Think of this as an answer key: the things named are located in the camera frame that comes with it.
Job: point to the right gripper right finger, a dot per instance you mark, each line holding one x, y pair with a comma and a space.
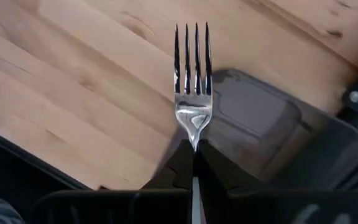
213, 171

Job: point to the grey translucent plastic bin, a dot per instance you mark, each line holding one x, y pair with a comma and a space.
253, 109

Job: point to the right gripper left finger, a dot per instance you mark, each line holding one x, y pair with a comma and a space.
182, 168

